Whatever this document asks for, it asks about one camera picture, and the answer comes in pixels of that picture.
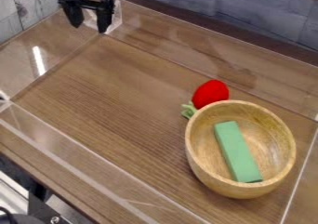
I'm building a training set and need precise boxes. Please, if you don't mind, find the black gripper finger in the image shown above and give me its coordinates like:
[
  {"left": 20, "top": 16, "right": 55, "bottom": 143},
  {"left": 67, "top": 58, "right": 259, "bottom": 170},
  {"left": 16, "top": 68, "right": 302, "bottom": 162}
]
[
  {"left": 96, "top": 8, "right": 114, "bottom": 33},
  {"left": 62, "top": 4, "right": 84, "bottom": 28}
]

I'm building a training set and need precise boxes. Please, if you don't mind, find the red plush strawberry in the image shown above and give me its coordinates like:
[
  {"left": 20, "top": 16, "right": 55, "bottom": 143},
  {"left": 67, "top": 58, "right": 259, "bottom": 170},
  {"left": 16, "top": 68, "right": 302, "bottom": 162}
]
[{"left": 182, "top": 79, "right": 230, "bottom": 119}]

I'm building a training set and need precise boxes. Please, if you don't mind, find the green rectangular block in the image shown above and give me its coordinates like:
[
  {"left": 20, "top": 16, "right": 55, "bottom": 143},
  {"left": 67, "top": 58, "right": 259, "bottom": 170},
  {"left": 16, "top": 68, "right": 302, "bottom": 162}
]
[{"left": 214, "top": 121, "right": 263, "bottom": 183}]

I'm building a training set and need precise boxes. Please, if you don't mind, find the wooden bowl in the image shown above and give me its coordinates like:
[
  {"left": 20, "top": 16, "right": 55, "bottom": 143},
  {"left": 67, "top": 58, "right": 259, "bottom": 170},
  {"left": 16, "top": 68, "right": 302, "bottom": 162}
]
[{"left": 186, "top": 100, "right": 297, "bottom": 199}]

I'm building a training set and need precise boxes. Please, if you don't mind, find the clear acrylic tray enclosure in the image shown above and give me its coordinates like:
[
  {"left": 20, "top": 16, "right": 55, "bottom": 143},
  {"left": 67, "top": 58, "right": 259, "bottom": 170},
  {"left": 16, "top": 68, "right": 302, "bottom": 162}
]
[{"left": 0, "top": 1, "right": 318, "bottom": 224}]

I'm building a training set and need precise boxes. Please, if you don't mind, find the black metal bracket with bolt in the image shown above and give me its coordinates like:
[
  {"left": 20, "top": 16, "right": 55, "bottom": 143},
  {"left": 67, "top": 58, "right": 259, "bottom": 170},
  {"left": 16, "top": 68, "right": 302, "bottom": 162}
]
[{"left": 27, "top": 193, "right": 71, "bottom": 224}]

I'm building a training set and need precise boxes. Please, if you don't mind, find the black cable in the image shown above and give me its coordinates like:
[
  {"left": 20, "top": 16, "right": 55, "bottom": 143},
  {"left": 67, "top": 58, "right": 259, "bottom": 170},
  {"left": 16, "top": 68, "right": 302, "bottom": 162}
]
[{"left": 0, "top": 205, "right": 19, "bottom": 224}]

